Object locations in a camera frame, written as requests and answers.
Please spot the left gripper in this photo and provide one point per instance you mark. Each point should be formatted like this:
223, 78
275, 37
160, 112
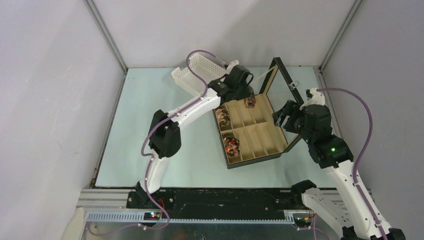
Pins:
246, 93

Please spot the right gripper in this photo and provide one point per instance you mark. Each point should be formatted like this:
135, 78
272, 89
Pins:
291, 108

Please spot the colourful patterned tie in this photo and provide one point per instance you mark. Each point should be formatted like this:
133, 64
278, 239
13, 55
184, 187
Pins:
250, 102

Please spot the white perforated plastic basket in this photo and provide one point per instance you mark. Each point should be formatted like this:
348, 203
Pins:
202, 66

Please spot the black compartment tie box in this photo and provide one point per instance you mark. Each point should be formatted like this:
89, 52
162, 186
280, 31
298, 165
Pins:
259, 139

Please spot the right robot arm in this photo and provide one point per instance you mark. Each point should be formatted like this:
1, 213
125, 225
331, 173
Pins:
360, 219

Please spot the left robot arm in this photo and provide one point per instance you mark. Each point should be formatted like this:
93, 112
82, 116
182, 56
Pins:
164, 136

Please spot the rolled tie far compartment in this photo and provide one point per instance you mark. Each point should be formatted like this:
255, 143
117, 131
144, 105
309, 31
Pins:
223, 117

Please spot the rolled tie compartment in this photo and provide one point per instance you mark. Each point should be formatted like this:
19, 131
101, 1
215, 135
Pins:
231, 146
223, 117

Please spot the rolled tie near compartment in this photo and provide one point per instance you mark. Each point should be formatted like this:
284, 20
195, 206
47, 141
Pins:
231, 146

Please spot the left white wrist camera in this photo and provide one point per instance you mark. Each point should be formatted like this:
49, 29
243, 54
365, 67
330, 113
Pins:
232, 64

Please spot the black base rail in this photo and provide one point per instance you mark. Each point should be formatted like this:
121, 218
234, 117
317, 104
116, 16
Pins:
219, 203

